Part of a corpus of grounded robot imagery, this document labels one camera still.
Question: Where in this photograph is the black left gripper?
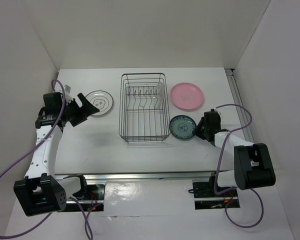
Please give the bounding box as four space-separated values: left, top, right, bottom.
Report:
59 92 99 127

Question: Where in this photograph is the white plate dark rim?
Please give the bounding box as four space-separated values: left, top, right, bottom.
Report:
85 90 114 118

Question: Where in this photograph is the blue patterned small plate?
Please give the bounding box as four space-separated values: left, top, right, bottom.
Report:
169 115 197 140

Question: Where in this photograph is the pink plastic plate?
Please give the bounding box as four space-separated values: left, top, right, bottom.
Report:
170 82 205 111

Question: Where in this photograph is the clear glass plate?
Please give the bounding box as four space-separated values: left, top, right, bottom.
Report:
154 82 165 109

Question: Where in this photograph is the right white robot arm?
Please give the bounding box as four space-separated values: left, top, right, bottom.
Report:
193 109 276 196

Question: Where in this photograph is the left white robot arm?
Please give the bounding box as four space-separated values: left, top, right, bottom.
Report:
13 92 99 217

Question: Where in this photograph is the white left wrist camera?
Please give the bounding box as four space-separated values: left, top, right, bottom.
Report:
63 84 74 103

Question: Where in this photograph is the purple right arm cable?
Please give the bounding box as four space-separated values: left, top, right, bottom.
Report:
213 104 265 228

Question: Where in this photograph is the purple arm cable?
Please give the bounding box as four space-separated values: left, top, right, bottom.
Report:
0 79 94 240
213 104 265 228

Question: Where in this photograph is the aluminium table edge rail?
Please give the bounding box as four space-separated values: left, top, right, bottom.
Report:
52 170 216 183

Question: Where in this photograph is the aluminium side rail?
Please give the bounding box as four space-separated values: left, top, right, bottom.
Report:
224 68 254 142

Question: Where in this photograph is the grey wire dish rack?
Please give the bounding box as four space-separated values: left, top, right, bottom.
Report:
118 72 170 143

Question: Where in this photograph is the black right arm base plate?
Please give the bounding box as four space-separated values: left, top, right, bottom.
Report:
188 182 238 198

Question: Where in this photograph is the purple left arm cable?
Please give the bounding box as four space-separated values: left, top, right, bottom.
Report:
0 79 94 240

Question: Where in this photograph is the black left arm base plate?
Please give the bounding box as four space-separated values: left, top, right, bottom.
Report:
66 174 106 202

